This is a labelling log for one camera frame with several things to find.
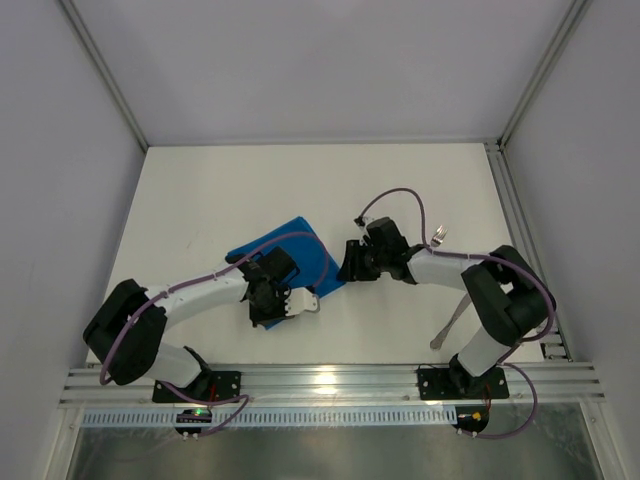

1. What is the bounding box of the left aluminium frame post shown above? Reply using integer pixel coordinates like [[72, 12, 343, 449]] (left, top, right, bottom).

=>
[[55, 0, 149, 153]]

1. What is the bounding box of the blue satin napkin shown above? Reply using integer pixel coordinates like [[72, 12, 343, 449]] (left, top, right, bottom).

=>
[[225, 217, 344, 299]]

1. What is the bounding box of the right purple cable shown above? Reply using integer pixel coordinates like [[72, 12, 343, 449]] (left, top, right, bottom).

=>
[[355, 187, 557, 441]]

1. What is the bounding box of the silver fork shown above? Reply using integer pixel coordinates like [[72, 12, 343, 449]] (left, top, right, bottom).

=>
[[429, 225, 448, 248]]

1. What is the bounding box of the left controller board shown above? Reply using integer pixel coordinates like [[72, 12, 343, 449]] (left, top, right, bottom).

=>
[[173, 407, 213, 441]]

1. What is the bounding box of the right controller board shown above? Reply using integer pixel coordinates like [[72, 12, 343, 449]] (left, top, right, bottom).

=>
[[453, 407, 490, 437]]

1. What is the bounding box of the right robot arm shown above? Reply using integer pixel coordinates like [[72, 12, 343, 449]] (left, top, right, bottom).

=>
[[338, 216, 556, 398]]

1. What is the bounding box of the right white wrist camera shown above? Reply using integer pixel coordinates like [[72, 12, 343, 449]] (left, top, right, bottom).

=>
[[353, 215, 375, 229]]

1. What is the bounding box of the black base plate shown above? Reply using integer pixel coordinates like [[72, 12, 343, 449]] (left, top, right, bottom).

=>
[[416, 367, 510, 400], [152, 370, 242, 404]]

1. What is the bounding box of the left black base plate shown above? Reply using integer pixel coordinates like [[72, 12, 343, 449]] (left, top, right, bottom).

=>
[[152, 370, 242, 404]]

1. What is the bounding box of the right aluminium side rail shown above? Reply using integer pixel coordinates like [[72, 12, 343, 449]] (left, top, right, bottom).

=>
[[484, 140, 573, 362]]

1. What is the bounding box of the controller board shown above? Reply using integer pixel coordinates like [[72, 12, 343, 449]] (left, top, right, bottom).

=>
[[453, 407, 490, 437], [173, 407, 213, 441]]

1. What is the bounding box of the silver table knife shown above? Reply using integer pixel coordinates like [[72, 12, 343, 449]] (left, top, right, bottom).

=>
[[429, 294, 471, 351]]

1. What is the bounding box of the aluminium front rail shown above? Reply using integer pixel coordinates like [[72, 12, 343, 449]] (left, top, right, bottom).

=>
[[58, 362, 605, 408]]

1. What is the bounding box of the purple cable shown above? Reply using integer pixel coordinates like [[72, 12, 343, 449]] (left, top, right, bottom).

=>
[[355, 187, 557, 441], [98, 232, 331, 437]]

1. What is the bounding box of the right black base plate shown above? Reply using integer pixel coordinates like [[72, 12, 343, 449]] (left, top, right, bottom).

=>
[[416, 367, 510, 400]]

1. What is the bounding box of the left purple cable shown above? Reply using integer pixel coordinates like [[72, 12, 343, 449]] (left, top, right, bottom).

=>
[[98, 232, 331, 437]]

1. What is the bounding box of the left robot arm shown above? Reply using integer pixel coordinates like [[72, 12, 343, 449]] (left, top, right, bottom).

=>
[[83, 247, 318, 389]]

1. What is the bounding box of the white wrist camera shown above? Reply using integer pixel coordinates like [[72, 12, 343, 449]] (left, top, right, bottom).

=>
[[284, 288, 320, 318], [353, 215, 375, 229]]

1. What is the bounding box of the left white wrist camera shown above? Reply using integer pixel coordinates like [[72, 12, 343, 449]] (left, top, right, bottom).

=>
[[284, 288, 320, 318]]

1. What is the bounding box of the right aluminium frame post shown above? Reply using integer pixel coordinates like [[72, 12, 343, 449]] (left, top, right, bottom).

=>
[[497, 0, 592, 150]]

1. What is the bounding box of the aluminium frame post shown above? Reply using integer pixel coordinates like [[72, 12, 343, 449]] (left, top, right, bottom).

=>
[[497, 0, 592, 150], [55, 0, 149, 153]]

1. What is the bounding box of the slotted grey cable duct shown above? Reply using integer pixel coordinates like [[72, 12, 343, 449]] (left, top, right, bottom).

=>
[[81, 404, 456, 428]]

